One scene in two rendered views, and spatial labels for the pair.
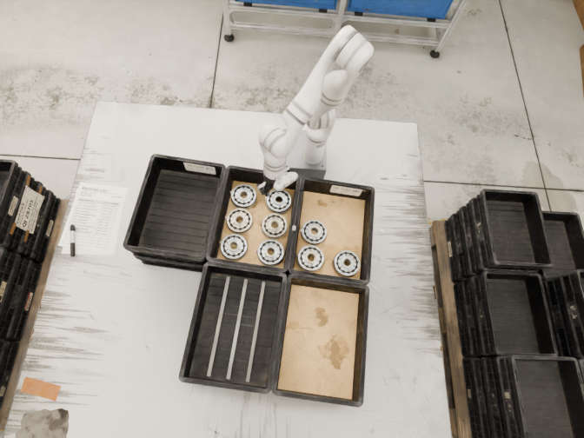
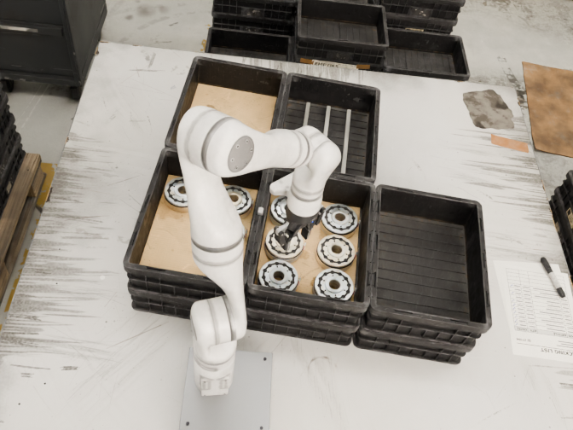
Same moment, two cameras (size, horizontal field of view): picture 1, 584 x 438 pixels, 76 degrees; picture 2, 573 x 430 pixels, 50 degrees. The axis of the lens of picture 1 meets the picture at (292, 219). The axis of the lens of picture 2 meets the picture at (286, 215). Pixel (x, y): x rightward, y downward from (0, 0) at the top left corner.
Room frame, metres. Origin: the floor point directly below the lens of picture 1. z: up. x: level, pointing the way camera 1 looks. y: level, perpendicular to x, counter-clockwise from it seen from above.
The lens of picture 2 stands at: (1.45, 0.07, 2.20)
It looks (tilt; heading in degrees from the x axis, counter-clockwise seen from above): 53 degrees down; 181
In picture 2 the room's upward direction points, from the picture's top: 11 degrees clockwise
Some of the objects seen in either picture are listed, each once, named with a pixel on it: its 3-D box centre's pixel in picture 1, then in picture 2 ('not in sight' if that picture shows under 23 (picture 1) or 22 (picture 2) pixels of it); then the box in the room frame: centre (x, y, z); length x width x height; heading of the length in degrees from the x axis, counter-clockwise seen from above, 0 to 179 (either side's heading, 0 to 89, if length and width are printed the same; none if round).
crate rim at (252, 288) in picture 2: (255, 216); (315, 234); (0.52, 0.14, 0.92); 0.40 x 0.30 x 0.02; 2
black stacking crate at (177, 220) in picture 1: (180, 210); (423, 264); (0.51, 0.44, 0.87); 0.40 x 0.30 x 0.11; 2
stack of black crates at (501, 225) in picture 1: (491, 241); not in sight; (0.85, -1.10, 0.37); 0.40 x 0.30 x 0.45; 8
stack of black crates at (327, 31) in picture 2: not in sight; (333, 61); (-0.89, 0.11, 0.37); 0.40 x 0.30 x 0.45; 98
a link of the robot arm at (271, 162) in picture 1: (273, 147); (315, 167); (0.61, 0.10, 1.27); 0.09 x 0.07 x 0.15; 53
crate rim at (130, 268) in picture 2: (333, 228); (200, 214); (0.53, -0.16, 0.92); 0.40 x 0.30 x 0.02; 2
